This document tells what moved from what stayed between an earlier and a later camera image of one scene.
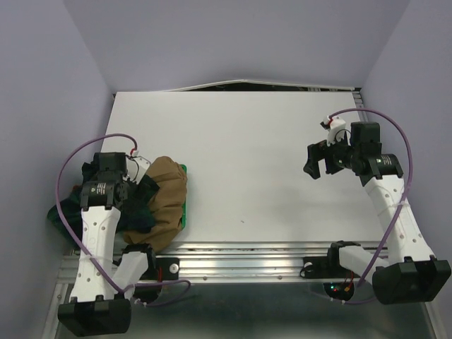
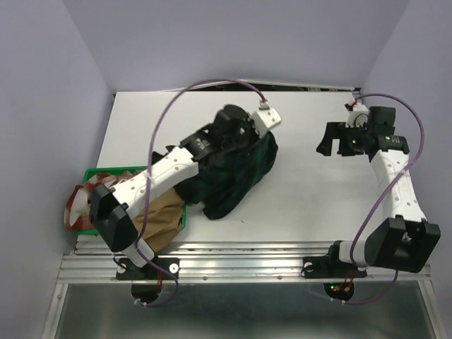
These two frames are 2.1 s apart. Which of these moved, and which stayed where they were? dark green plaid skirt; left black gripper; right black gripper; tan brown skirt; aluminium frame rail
Moved: left black gripper; right black gripper; dark green plaid skirt
Stayed: tan brown skirt; aluminium frame rail
